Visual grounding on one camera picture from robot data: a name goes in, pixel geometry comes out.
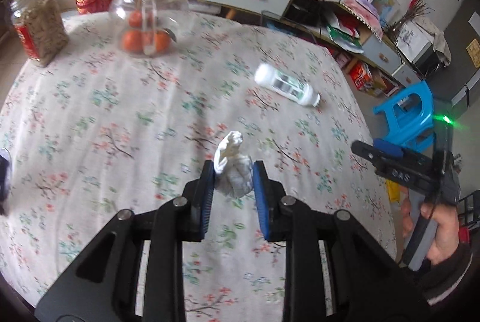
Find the white plastic bottle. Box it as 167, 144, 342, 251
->
254, 63, 320, 107

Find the plastic jar of nuts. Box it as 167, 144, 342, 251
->
10, 0, 69, 67

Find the black suction mount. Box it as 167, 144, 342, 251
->
0, 148, 12, 215

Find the orange mandarin front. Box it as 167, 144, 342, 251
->
120, 29, 143, 53

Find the low grey side cabinet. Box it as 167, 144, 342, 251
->
325, 2, 425, 90

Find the orange mandarin top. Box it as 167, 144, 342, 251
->
128, 11, 152, 29

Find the orange mandarin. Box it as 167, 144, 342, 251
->
128, 11, 152, 29
154, 31, 172, 53
120, 29, 143, 53

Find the floral tablecloth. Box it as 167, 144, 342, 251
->
1, 11, 397, 306

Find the blue plastic stool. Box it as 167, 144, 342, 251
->
373, 81, 434, 153

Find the right hand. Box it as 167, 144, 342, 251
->
420, 203, 460, 265

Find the white tissue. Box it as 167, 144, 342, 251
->
213, 131, 253, 198

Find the orange mandarin right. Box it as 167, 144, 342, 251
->
154, 31, 172, 53

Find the glass jar with wooden lid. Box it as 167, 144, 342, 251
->
109, 0, 189, 58

